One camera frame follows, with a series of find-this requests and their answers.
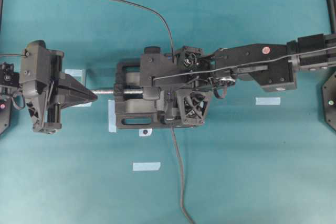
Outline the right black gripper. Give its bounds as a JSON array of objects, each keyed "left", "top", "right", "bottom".
[{"left": 142, "top": 46, "right": 236, "bottom": 121}]

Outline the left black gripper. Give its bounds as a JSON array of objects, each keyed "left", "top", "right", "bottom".
[{"left": 20, "top": 47, "right": 97, "bottom": 134}]

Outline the black USB cable with plug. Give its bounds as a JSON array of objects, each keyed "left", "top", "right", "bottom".
[{"left": 49, "top": 0, "right": 175, "bottom": 56}]

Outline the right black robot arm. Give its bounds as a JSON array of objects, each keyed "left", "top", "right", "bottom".
[{"left": 138, "top": 34, "right": 335, "bottom": 126}]

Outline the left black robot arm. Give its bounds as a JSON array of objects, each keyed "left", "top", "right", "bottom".
[{"left": 1, "top": 40, "right": 98, "bottom": 134}]

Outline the black multi-port USB hub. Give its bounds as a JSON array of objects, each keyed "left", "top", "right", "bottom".
[{"left": 158, "top": 76, "right": 185, "bottom": 124}]

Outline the black bench vise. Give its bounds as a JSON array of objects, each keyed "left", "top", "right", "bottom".
[{"left": 80, "top": 60, "right": 198, "bottom": 130}]

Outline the blue tape under left gripper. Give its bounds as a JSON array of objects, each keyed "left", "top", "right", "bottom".
[{"left": 75, "top": 102, "right": 92, "bottom": 107}]

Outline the white sticker with black dot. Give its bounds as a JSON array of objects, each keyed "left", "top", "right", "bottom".
[{"left": 139, "top": 129, "right": 152, "bottom": 137}]

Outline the blue tape left of vise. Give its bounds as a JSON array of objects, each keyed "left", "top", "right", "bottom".
[{"left": 108, "top": 100, "right": 117, "bottom": 133}]

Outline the blue tape lower centre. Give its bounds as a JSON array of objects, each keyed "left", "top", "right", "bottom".
[{"left": 133, "top": 162, "right": 161, "bottom": 172}]

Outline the blue tape far right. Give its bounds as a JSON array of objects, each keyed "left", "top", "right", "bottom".
[{"left": 255, "top": 97, "right": 281, "bottom": 106}]

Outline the blue tape near vise handle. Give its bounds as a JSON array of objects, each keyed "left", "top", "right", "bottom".
[{"left": 65, "top": 69, "right": 82, "bottom": 77}]

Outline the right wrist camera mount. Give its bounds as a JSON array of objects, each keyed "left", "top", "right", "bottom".
[{"left": 140, "top": 47, "right": 188, "bottom": 88}]

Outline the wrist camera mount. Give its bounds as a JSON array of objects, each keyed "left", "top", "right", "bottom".
[
  {"left": 140, "top": 47, "right": 188, "bottom": 88},
  {"left": 19, "top": 40, "right": 51, "bottom": 98}
]

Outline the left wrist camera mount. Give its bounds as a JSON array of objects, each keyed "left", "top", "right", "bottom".
[{"left": 19, "top": 40, "right": 51, "bottom": 98}]

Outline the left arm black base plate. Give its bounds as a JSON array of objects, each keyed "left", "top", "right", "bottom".
[{"left": 0, "top": 99, "right": 12, "bottom": 134}]

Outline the grey hub power cable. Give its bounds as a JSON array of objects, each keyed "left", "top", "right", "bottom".
[{"left": 170, "top": 123, "right": 196, "bottom": 224}]

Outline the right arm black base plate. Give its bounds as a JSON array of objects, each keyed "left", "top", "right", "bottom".
[{"left": 322, "top": 72, "right": 336, "bottom": 131}]

